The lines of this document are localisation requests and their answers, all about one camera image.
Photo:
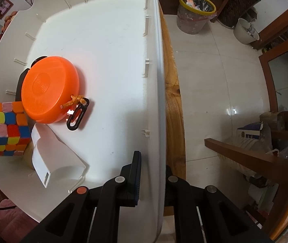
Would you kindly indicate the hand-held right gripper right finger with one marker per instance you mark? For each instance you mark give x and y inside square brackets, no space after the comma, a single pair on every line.
[174,189]

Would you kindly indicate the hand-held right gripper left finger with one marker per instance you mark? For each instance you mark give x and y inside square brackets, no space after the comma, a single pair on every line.
[137,177]

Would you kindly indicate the white power adapter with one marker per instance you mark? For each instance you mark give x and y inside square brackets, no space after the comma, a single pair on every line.
[55,157]

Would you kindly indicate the orange round container with clip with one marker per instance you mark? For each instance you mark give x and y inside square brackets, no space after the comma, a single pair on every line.
[47,88]

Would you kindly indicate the white plastic bin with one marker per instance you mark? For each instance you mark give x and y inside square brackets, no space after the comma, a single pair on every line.
[95,55]

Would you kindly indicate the colourful puzzle cube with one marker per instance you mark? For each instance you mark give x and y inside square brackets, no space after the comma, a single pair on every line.
[9,131]

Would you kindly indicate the black power adapter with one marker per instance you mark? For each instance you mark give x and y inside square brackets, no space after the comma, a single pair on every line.
[19,86]

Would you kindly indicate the wooden chair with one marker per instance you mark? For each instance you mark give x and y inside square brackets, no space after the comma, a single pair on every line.
[248,154]

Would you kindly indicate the blue and white box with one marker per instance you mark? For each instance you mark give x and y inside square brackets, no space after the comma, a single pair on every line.
[248,131]

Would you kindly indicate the pink cushion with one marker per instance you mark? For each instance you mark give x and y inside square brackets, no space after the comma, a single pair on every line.
[9,217]

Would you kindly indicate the wooden glass cabinet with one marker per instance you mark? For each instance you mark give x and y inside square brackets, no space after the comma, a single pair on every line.
[268,81]

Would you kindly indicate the yellow-rimmed trash bin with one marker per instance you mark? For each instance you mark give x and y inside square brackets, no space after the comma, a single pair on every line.
[192,22]

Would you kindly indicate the white bucket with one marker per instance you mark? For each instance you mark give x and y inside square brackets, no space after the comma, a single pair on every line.
[242,34]

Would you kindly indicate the brown woven basket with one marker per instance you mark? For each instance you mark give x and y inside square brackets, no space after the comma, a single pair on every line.
[237,2]

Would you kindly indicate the pile of fruit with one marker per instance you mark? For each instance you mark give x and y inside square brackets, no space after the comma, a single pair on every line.
[8,19]

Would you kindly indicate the framed wall picture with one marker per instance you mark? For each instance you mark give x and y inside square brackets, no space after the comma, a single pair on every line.
[3,8]

